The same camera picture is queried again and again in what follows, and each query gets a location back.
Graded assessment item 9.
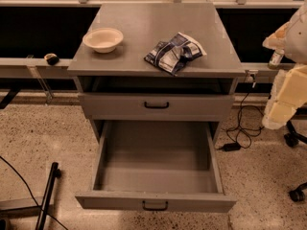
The grey drawer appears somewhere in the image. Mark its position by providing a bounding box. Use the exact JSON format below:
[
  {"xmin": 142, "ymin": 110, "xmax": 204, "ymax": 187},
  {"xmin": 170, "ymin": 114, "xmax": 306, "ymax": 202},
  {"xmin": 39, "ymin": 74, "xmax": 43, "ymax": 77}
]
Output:
[
  {"xmin": 79, "ymin": 93, "xmax": 234, "ymax": 121},
  {"xmin": 76, "ymin": 121, "xmax": 236, "ymax": 213}
]

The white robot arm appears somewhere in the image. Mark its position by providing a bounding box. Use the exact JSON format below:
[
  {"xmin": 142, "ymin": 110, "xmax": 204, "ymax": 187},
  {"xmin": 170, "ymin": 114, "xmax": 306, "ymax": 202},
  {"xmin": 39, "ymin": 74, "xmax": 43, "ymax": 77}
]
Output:
[{"xmin": 262, "ymin": 1, "xmax": 307, "ymax": 129}]

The grey drawer cabinet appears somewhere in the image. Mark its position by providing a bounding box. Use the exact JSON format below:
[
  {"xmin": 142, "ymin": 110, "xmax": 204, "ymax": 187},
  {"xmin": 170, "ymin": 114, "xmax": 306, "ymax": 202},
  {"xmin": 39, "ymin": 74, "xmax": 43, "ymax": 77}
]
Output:
[{"xmin": 68, "ymin": 2, "xmax": 244, "ymax": 142}]

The grey top drawer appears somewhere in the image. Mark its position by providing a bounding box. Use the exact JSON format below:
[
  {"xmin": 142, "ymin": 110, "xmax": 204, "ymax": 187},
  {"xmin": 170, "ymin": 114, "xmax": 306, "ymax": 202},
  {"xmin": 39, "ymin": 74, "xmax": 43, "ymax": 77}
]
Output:
[{"xmin": 79, "ymin": 93, "xmax": 234, "ymax": 121}]

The green clear bottle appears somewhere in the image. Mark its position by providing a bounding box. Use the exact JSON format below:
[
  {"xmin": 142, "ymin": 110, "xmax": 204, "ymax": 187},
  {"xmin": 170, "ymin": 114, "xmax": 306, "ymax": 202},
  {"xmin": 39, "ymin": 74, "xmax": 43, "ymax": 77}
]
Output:
[{"xmin": 268, "ymin": 49, "xmax": 284, "ymax": 69}]

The black wheeled stand right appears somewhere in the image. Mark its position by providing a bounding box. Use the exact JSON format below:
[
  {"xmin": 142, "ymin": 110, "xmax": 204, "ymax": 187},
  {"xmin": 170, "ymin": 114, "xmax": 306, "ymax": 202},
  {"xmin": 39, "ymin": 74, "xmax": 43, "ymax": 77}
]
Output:
[{"xmin": 283, "ymin": 107, "xmax": 307, "ymax": 203}]

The blue white chip bag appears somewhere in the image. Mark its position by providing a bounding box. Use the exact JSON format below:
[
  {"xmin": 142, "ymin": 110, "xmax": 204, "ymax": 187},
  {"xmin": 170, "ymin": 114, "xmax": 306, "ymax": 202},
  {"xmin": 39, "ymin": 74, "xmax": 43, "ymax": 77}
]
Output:
[{"xmin": 144, "ymin": 33, "xmax": 206, "ymax": 76}]

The white bowl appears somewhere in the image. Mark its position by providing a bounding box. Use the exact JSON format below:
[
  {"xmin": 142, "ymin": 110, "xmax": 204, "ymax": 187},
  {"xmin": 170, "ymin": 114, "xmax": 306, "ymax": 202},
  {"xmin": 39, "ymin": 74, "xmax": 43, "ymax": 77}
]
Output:
[{"xmin": 83, "ymin": 28, "xmax": 124, "ymax": 54}]

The small black yellow object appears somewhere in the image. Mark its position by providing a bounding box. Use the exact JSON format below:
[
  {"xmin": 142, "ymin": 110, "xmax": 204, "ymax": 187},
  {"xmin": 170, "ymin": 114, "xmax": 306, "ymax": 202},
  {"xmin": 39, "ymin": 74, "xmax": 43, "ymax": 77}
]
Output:
[{"xmin": 44, "ymin": 53, "xmax": 59, "ymax": 65}]

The black stand left foreground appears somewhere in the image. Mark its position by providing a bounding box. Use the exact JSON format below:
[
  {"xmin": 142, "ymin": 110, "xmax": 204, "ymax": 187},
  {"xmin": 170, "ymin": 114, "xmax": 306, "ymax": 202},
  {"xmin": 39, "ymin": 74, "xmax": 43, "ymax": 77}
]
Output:
[{"xmin": 0, "ymin": 156, "xmax": 70, "ymax": 230}]

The black power cable with adapter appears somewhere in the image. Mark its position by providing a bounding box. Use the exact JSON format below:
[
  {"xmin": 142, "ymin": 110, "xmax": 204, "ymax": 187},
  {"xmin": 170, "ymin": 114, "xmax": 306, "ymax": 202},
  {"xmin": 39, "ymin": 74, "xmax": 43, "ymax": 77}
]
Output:
[{"xmin": 218, "ymin": 74, "xmax": 265, "ymax": 152}]

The grey rail barrier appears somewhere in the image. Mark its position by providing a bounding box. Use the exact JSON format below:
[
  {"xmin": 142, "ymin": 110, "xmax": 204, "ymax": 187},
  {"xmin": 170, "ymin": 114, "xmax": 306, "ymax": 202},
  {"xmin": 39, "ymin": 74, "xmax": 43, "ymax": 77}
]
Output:
[{"xmin": 0, "ymin": 0, "xmax": 307, "ymax": 84}]

